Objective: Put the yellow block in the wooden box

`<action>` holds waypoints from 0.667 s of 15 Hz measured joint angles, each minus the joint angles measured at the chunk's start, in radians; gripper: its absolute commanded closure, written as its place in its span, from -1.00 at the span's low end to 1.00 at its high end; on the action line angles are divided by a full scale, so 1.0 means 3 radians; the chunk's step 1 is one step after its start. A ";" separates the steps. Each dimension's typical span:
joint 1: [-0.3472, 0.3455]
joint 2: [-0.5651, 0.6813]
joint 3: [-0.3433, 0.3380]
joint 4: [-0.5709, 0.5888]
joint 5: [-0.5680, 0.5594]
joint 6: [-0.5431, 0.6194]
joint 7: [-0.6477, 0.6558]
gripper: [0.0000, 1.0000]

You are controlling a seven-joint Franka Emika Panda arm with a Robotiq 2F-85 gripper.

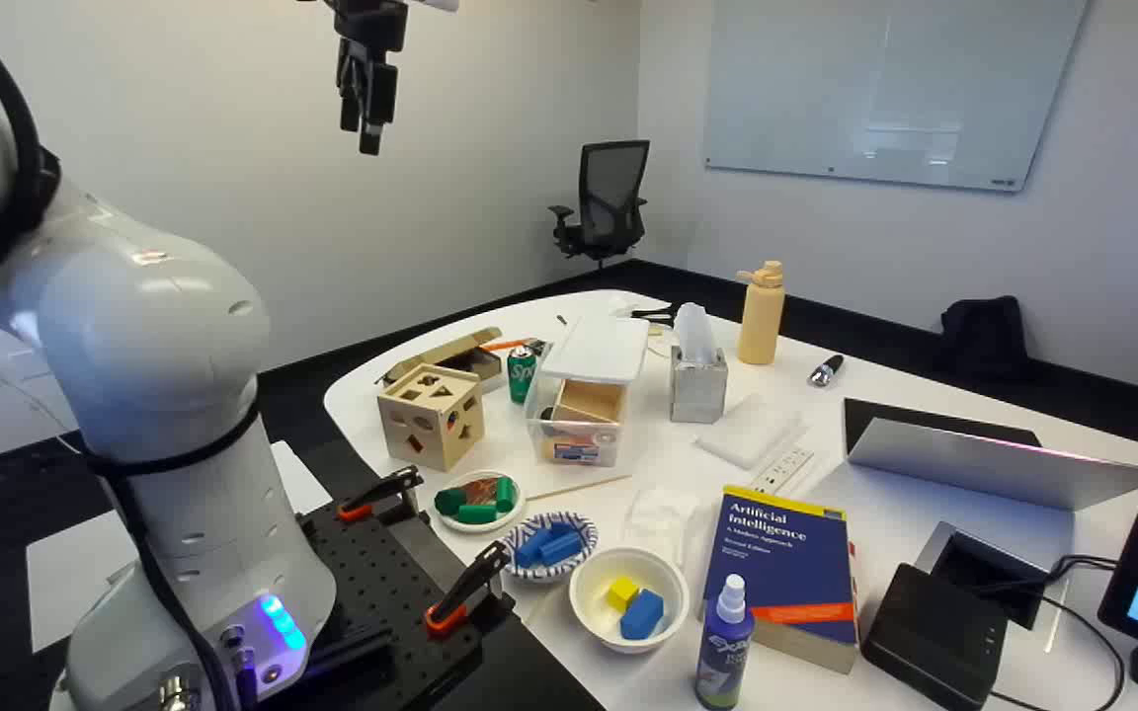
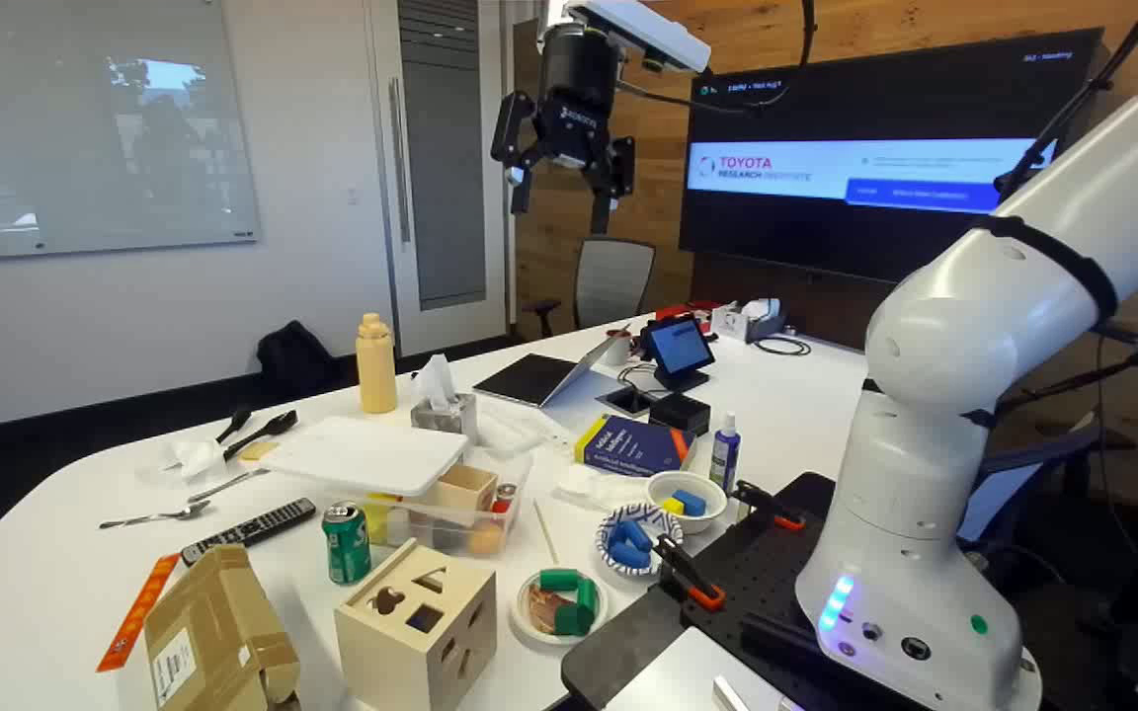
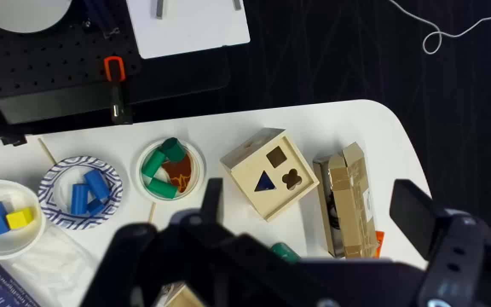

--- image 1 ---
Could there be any thin wooden stick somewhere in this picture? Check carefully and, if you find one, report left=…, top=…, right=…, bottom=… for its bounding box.
left=523, top=470, right=635, bottom=504

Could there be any black box device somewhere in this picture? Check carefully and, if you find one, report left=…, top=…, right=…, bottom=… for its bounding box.
left=856, top=562, right=1010, bottom=711

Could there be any grey tissue holder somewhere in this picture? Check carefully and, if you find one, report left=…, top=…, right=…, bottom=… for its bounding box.
left=665, top=344, right=732, bottom=425

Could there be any brown toy steak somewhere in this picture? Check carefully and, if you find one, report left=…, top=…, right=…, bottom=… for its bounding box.
left=452, top=477, right=503, bottom=509

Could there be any black office chair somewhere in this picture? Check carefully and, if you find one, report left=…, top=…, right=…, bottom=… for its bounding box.
left=545, top=138, right=652, bottom=272

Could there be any white remote control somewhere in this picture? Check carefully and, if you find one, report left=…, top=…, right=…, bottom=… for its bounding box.
left=749, top=443, right=817, bottom=499

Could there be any white container lid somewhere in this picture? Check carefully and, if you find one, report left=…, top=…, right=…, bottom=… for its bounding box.
left=539, top=312, right=652, bottom=391

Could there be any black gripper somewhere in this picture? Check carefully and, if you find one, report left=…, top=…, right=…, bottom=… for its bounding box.
left=321, top=0, right=410, bottom=156

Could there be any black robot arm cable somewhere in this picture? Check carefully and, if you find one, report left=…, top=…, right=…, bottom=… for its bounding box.
left=0, top=0, right=68, bottom=301

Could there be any white tissue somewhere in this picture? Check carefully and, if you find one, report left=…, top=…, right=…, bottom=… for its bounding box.
left=666, top=301, right=720, bottom=372

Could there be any whiteboard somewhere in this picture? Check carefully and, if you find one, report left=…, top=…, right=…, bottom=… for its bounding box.
left=702, top=0, right=1094, bottom=197

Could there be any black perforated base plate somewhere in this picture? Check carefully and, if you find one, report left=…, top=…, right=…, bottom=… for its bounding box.
left=246, top=491, right=604, bottom=711

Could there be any blue book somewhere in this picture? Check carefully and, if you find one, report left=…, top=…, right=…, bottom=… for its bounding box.
left=702, top=483, right=860, bottom=676

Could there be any wooden shape sorter box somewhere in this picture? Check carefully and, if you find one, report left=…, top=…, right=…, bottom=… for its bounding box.
left=373, top=359, right=489, bottom=475

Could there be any black clamp orange handle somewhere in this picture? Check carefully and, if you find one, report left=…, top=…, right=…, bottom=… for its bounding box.
left=420, top=537, right=519, bottom=645
left=333, top=460, right=427, bottom=528

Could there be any clear plastic wrap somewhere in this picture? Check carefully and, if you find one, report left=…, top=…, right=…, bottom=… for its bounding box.
left=619, top=483, right=720, bottom=563

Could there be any white bowl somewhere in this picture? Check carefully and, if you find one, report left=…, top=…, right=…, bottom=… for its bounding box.
left=564, top=543, right=690, bottom=654

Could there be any black bag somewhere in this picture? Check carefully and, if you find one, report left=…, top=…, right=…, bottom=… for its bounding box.
left=931, top=293, right=1035, bottom=385

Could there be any wooden shape sorter lid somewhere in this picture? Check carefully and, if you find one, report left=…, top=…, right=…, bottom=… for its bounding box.
left=375, top=364, right=485, bottom=420

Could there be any black marker pen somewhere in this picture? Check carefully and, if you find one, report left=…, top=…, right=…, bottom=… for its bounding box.
left=802, top=352, right=851, bottom=391

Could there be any yellow block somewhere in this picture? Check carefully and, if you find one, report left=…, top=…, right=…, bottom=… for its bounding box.
left=597, top=574, right=649, bottom=614

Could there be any clear plastic container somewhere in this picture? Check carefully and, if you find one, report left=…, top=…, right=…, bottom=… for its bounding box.
left=523, top=372, right=631, bottom=475

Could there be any blue spray bottle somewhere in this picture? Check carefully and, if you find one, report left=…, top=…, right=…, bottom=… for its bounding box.
left=690, top=568, right=759, bottom=711

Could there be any blue patterned bowl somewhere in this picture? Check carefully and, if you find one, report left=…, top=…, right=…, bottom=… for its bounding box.
left=503, top=509, right=601, bottom=589

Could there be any beige bottle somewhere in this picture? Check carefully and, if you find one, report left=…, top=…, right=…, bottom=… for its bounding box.
left=735, top=258, right=790, bottom=372

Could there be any white paper pad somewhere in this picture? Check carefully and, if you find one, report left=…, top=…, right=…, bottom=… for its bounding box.
left=697, top=391, right=805, bottom=475

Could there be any green cup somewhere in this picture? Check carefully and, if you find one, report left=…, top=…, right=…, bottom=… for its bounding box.
left=503, top=346, right=541, bottom=408

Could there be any silver laptop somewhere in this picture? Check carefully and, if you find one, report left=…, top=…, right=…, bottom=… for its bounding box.
left=842, top=393, right=1138, bottom=512

